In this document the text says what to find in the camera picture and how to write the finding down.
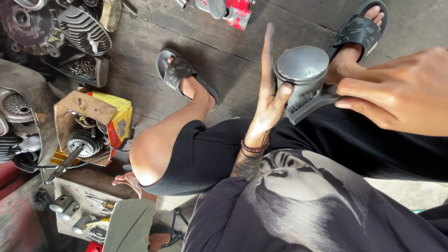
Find person's left hand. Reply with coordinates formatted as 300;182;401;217
244;23;294;143

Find person's right hand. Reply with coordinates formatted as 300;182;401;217
334;47;448;137

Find black-handled wire brush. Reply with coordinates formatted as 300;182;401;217
283;91;343;126

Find grey metal piston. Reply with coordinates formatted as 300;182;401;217
273;45;330;110

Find black camouflage sandal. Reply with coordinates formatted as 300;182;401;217
325;0;389;64
156;48;221;111

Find dark printed shirt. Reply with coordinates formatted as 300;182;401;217
181;149;448;252

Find red and silver engine part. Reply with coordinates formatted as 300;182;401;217
195;0;253;32

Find black shorts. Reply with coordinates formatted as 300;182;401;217
139;104;448;196

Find black metal stand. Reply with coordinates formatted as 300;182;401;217
160;209;190;249

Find brass-coloured metal cover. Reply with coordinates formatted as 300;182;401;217
99;0;124;33

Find torn cardboard box of parts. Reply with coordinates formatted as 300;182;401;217
53;91;134;167

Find tray of nuts and bolts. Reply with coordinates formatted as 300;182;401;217
43;52;111;88

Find finned engine cylinder head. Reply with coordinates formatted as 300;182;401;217
57;5;113;57

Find gear shaft with cogwheel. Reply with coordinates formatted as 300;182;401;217
46;130;104;185

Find short metal cylinder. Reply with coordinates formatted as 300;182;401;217
71;215;92;235
49;194;74;213
57;201;81;221

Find grey motorcycle engine block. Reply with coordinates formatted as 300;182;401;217
0;58;61;173

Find dark engine casing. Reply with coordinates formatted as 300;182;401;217
0;0;66;57

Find red metal panel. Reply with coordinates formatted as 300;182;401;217
0;161;48;252

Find brown bead bracelet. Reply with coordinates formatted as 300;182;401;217
240;138;271;159

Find yellow-handled pliers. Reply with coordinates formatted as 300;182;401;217
85;217;111;228

